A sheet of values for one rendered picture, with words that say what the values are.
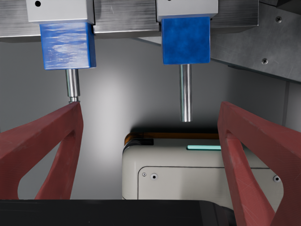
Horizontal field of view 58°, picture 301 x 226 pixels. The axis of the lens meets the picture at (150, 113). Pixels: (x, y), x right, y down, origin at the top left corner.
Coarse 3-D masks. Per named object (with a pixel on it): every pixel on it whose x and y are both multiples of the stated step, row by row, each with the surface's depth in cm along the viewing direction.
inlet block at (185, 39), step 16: (160, 0) 22; (176, 0) 22; (192, 0) 22; (208, 0) 22; (160, 16) 23; (176, 16) 23; (192, 16) 23; (208, 16) 24; (176, 32) 24; (192, 32) 24; (208, 32) 24; (176, 48) 24; (192, 48) 24; (208, 48) 24; (176, 64) 25
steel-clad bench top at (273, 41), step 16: (272, 0) 30; (272, 16) 30; (288, 16) 30; (240, 32) 31; (256, 32) 31; (272, 32) 31; (288, 32) 31; (224, 48) 31; (240, 48) 31; (256, 48) 31; (272, 48) 31; (288, 48) 31; (240, 64) 31; (256, 64) 31; (272, 64) 31; (288, 64) 31
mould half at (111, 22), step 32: (0, 0) 25; (96, 0) 25; (128, 0) 25; (224, 0) 25; (256, 0) 25; (0, 32) 25; (32, 32) 25; (96, 32) 25; (128, 32) 26; (160, 32) 27; (224, 32) 29
